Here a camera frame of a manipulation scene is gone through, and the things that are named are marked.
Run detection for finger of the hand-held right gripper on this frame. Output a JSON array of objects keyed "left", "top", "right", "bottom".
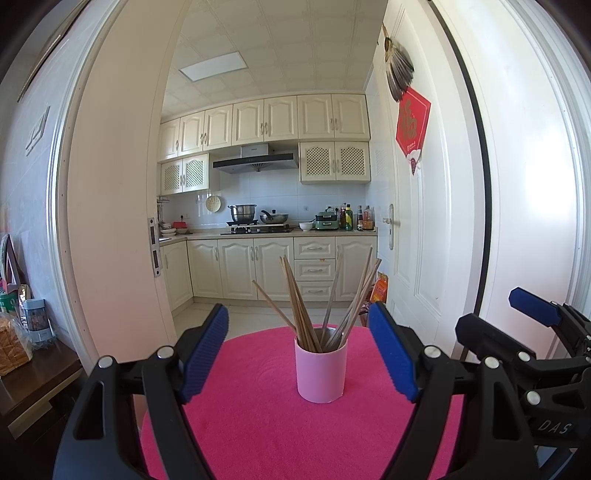
[
  {"left": 454, "top": 313, "right": 591, "bottom": 394},
  {"left": 509, "top": 286, "right": 591, "bottom": 343}
]

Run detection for bagged bread loaf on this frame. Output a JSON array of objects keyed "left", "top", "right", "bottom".
[{"left": 0, "top": 311, "right": 34, "bottom": 377}]

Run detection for pink round mat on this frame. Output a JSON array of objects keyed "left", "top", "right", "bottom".
[{"left": 141, "top": 325, "right": 465, "bottom": 480}]

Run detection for ceiling light panel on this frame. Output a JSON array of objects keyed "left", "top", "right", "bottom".
[{"left": 179, "top": 52, "right": 250, "bottom": 83}]

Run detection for black range hood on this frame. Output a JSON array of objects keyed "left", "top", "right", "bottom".
[{"left": 213, "top": 143, "right": 298, "bottom": 175}]

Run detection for red paper poster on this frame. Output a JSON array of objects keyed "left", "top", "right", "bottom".
[{"left": 396, "top": 88, "right": 432, "bottom": 176}]

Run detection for dark framed ornament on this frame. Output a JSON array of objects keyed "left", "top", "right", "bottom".
[{"left": 0, "top": 233, "right": 25, "bottom": 294}]

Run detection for white panel door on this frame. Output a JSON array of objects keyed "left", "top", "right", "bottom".
[{"left": 365, "top": 0, "right": 485, "bottom": 352}]

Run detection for white door handle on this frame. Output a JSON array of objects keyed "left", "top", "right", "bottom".
[{"left": 387, "top": 203, "right": 402, "bottom": 251}]

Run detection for cream wooden door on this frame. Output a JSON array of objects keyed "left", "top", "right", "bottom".
[{"left": 55, "top": 0, "right": 195, "bottom": 365}]

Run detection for pink cup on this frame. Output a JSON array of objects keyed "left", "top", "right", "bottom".
[{"left": 294, "top": 325, "right": 348, "bottom": 404}]

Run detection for clear jar with lid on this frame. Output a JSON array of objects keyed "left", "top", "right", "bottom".
[{"left": 21, "top": 298, "right": 52, "bottom": 344}]

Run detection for dark wooden sideboard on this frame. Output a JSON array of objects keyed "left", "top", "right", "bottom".
[{"left": 0, "top": 339, "right": 87, "bottom": 439}]

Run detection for metal door lock plate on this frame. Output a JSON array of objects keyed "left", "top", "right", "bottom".
[{"left": 148, "top": 217, "right": 163, "bottom": 278}]

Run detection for cream base cabinets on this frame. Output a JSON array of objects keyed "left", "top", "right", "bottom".
[{"left": 159, "top": 235, "right": 378, "bottom": 311}]

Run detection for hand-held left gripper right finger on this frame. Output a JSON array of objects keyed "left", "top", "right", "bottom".
[{"left": 368, "top": 301, "right": 539, "bottom": 480}]

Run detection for lattice door wall cabinet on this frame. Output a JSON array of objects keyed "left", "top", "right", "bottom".
[
  {"left": 160, "top": 154, "right": 209, "bottom": 195},
  {"left": 298, "top": 141, "right": 372, "bottom": 184}
]

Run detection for black gas stove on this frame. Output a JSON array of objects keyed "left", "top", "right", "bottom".
[{"left": 221, "top": 220, "right": 295, "bottom": 235}]

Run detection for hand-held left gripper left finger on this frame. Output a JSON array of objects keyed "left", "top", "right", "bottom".
[{"left": 54, "top": 303, "right": 230, "bottom": 480}]

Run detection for group of wooden chopsticks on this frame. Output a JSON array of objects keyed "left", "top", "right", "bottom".
[{"left": 252, "top": 247, "right": 383, "bottom": 354}]

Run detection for feather fan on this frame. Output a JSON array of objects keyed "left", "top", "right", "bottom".
[{"left": 382, "top": 25, "right": 415, "bottom": 102}]

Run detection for cream wall cabinet row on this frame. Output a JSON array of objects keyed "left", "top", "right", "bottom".
[{"left": 158, "top": 93, "right": 371, "bottom": 162}]

